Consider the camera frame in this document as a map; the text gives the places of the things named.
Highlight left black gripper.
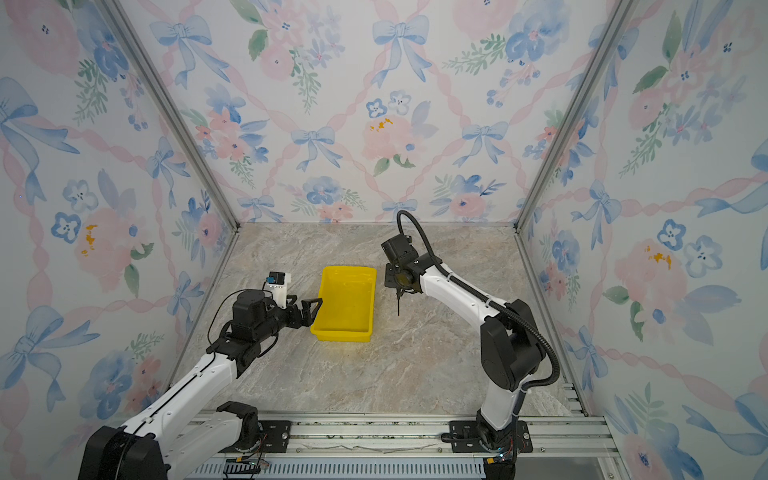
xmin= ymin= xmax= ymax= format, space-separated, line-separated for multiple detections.
xmin=254 ymin=293 xmax=321 ymax=345

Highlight yellow plastic bin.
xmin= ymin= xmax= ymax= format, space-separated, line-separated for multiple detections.
xmin=310 ymin=266 xmax=377 ymax=343

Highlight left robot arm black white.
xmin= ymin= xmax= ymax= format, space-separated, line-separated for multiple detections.
xmin=78 ymin=289 xmax=323 ymax=479

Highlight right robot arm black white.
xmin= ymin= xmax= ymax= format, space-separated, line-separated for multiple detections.
xmin=382 ymin=234 xmax=547 ymax=452

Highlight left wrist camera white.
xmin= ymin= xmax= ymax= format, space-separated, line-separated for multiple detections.
xmin=263 ymin=271 xmax=291 ymax=309

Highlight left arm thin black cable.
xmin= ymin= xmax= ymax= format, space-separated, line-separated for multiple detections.
xmin=203 ymin=289 xmax=253 ymax=373

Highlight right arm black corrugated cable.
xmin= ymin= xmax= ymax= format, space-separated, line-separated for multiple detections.
xmin=395 ymin=209 xmax=561 ymax=391

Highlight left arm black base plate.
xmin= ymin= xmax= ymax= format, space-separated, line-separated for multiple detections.
xmin=221 ymin=420 xmax=292 ymax=455

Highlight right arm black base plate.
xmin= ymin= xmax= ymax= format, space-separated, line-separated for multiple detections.
xmin=440 ymin=419 xmax=533 ymax=455

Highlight aluminium mounting rail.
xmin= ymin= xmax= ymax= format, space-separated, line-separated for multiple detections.
xmin=184 ymin=410 xmax=629 ymax=479

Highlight left aluminium corner post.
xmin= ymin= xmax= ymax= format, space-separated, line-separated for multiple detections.
xmin=96 ymin=0 xmax=240 ymax=232

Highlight aluminium corner post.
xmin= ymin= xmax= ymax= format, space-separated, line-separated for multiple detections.
xmin=515 ymin=0 xmax=636 ymax=236
xmin=96 ymin=0 xmax=240 ymax=232

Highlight right aluminium corner post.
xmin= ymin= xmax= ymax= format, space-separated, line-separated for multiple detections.
xmin=515 ymin=0 xmax=636 ymax=236

